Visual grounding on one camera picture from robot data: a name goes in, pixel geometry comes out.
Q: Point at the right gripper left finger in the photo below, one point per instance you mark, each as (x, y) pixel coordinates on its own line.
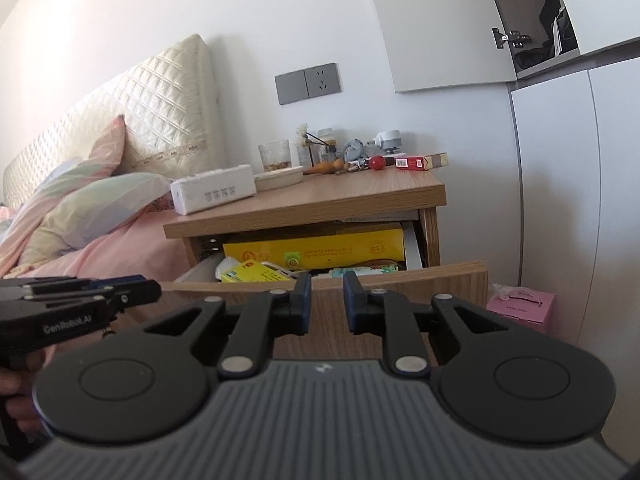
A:
(253, 327)

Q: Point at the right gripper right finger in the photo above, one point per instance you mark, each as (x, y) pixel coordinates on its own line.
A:
(391, 316)

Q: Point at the yellow barcode box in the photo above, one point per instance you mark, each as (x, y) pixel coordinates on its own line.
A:
(252, 271)

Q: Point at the wooden nightstand drawer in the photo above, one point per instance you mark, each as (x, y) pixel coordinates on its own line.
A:
(328, 336)

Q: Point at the person's left hand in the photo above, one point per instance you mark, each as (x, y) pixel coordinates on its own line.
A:
(16, 388)

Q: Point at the large yellow flat box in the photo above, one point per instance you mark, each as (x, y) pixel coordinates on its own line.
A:
(331, 249)

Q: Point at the pink striped pillow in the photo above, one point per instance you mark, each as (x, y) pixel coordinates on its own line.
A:
(104, 158)

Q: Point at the wooden nightstand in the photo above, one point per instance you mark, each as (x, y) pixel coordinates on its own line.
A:
(321, 198)

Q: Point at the pastel green pillow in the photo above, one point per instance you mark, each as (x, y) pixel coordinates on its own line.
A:
(96, 209)

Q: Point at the pink bed sheet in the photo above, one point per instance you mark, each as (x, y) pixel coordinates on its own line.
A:
(139, 247)

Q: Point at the cream shallow dish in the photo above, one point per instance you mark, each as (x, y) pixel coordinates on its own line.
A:
(279, 178)

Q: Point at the white tissue pack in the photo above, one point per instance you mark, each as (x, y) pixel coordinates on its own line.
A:
(212, 189)

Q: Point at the red round ball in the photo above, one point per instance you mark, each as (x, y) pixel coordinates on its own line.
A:
(377, 163)

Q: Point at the orange gourd ornament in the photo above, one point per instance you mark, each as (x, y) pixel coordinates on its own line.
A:
(326, 167)

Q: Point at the red cigarette pack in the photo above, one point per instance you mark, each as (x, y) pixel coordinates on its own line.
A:
(421, 162)

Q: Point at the clear glass cup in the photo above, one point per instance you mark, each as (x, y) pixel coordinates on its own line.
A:
(275, 155)

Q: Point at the grey plush toy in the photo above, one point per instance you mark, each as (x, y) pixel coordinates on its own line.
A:
(354, 150)

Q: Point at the pink cardboard box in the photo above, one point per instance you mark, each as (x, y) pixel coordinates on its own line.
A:
(522, 305)

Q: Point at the white charger plug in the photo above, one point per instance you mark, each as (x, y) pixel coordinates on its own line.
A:
(389, 142)

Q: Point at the small flower diffuser bottle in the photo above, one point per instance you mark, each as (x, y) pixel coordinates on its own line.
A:
(317, 146)

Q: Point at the cream quilted headboard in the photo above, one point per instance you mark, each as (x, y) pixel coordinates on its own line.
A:
(170, 106)

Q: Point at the white wardrobe door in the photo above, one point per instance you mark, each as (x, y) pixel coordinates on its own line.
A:
(434, 44)

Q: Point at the metal door hinge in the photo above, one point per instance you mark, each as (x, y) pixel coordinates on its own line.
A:
(512, 39)

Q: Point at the grey wall socket panel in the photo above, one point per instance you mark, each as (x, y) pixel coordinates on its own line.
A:
(310, 83)

